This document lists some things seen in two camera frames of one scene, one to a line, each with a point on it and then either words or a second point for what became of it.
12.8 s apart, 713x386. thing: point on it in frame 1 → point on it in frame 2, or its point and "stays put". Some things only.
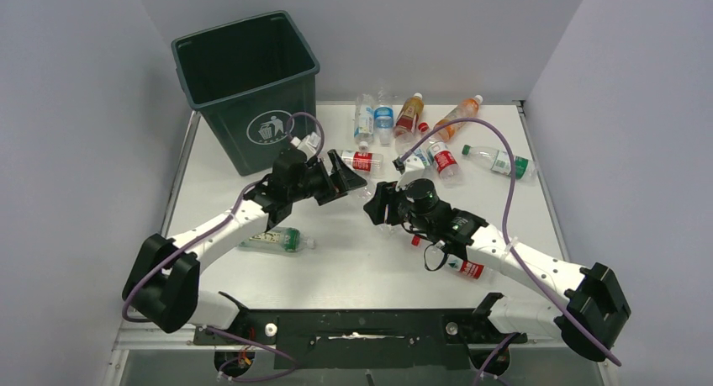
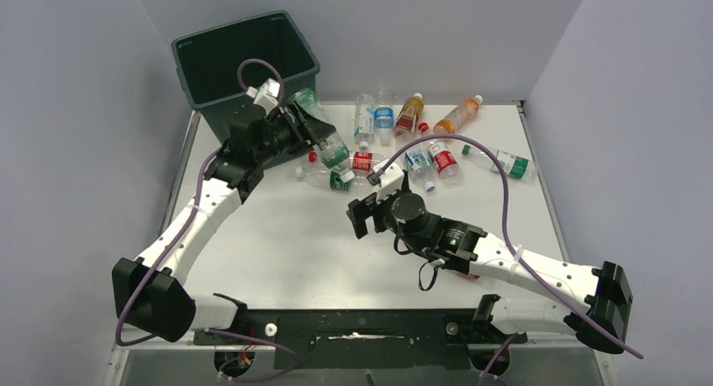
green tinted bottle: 282,239 → 334,152
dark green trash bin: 246,79 stays put
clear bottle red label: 363,161 stays put
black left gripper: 338,184 → 313,130
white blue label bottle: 364,121 stays put
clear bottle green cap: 499,161 stays put
